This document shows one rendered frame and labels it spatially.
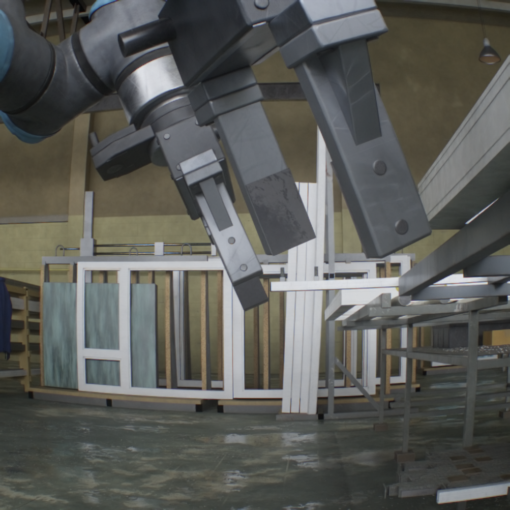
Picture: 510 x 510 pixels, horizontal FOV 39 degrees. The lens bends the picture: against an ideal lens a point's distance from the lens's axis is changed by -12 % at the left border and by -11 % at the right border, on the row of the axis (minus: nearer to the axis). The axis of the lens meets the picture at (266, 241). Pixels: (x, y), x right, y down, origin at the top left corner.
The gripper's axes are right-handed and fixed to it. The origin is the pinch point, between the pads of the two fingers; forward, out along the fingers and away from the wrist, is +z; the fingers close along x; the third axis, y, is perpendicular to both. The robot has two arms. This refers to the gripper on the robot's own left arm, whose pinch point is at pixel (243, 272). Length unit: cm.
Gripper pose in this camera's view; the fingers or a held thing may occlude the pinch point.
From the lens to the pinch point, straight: 71.1
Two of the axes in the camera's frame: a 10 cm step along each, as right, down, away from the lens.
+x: 0.3, 2.4, 9.7
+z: 4.1, 8.8, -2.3
